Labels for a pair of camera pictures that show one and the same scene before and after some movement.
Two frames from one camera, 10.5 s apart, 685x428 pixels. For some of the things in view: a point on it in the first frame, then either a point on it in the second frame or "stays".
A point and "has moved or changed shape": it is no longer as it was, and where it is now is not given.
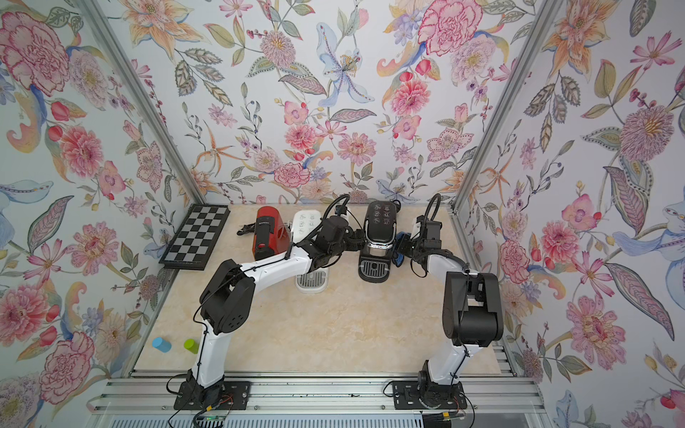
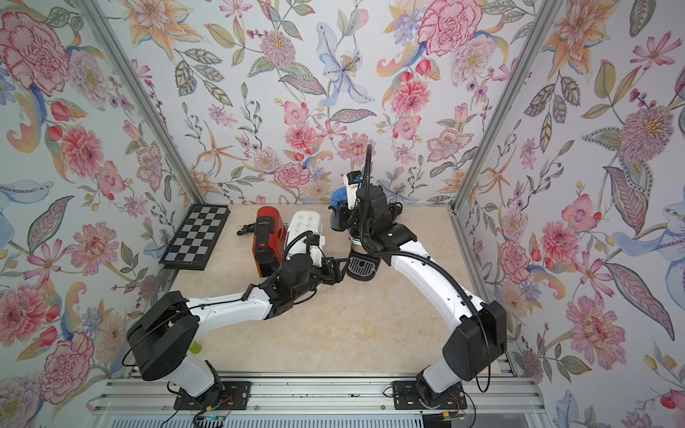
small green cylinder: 192,345 stays
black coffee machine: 380,234 has moved or changed shape
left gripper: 355,237 to 336,274
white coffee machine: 302,224 stays
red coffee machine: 271,236 stays
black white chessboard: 197,237 stays
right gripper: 401,242 to 349,214
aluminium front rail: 317,396 stays
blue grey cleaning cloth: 400,258 has moved or changed shape
